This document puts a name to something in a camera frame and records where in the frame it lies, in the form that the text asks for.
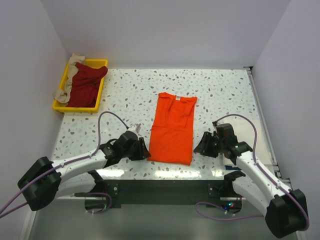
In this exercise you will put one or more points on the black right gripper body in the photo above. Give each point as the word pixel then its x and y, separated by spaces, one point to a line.
pixel 221 144

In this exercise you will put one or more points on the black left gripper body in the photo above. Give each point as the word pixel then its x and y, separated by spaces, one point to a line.
pixel 132 154

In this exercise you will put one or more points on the orange t-shirt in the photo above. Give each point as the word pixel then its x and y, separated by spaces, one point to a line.
pixel 171 137

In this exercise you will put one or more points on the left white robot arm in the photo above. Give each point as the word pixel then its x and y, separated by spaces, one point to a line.
pixel 46 180

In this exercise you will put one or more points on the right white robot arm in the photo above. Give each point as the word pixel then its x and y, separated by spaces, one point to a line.
pixel 284 209

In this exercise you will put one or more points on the folded white t-shirt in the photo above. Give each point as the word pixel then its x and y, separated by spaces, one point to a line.
pixel 245 133

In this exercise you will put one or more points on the folded navy blue t-shirt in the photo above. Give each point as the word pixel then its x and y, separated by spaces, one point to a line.
pixel 227 167

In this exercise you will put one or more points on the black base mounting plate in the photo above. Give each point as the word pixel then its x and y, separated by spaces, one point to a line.
pixel 161 192

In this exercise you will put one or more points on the dark red t-shirt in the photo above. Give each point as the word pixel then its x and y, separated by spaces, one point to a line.
pixel 85 86

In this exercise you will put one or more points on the beige t-shirt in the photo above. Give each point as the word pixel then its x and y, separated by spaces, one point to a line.
pixel 63 95

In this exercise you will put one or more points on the yellow plastic bin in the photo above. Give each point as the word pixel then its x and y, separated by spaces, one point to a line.
pixel 93 63

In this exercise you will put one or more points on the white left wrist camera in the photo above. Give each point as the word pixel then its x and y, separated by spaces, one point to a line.
pixel 135 128

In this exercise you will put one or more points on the aluminium frame rail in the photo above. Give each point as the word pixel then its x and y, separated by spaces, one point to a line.
pixel 132 95

